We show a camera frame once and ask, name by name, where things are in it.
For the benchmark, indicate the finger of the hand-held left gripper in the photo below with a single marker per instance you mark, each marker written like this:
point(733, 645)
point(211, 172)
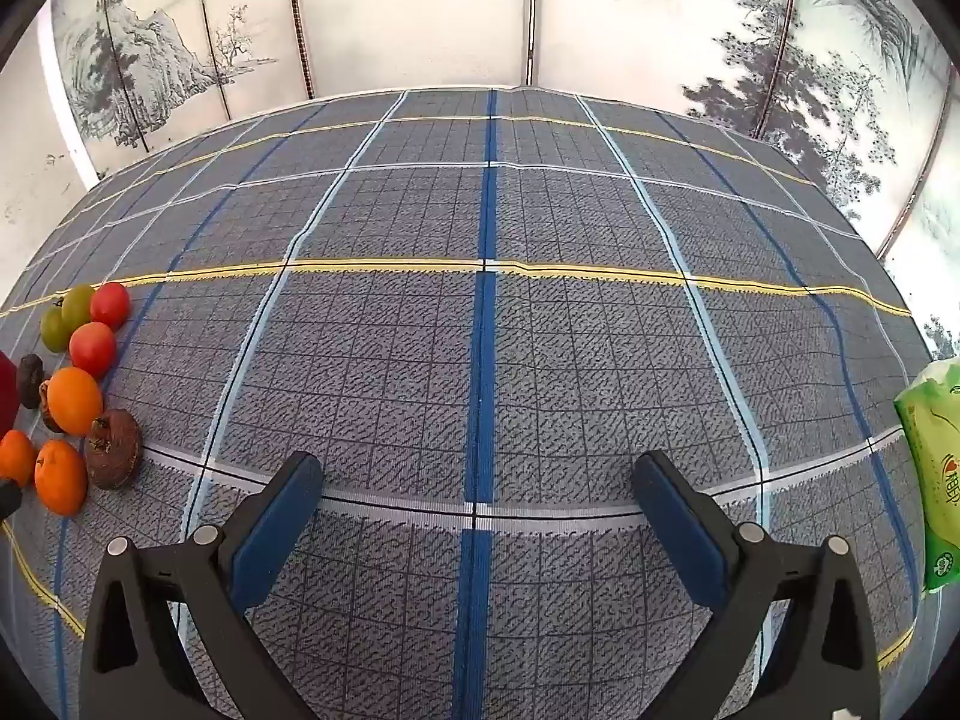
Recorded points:
point(7, 499)

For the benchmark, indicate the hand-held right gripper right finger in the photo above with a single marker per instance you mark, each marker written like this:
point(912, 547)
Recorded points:
point(694, 540)

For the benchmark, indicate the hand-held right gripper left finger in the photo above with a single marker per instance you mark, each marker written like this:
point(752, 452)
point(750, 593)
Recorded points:
point(262, 540)

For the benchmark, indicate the orange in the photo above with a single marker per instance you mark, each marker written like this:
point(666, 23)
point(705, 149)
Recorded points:
point(61, 476)
point(15, 457)
point(75, 401)

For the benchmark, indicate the dark brown mangosteen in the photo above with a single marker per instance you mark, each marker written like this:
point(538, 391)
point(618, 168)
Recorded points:
point(112, 450)
point(45, 403)
point(30, 381)

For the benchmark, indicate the red and gold tin box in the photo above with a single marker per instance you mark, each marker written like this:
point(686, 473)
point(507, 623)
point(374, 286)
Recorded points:
point(6, 390)

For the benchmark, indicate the red tomato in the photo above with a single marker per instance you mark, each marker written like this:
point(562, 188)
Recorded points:
point(110, 305)
point(93, 349)

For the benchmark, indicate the dark green tomato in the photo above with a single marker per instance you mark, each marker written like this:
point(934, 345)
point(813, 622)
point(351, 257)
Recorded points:
point(54, 331)

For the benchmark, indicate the olive green tomato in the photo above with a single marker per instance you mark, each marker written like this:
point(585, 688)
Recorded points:
point(77, 304)

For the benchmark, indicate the green tissue packet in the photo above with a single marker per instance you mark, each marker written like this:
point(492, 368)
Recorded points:
point(934, 465)

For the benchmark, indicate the grey plaid tablecloth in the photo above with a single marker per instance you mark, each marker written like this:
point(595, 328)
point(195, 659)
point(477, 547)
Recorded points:
point(480, 360)

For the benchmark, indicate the landscape painted folding screen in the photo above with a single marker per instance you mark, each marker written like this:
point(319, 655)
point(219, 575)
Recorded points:
point(420, 7)

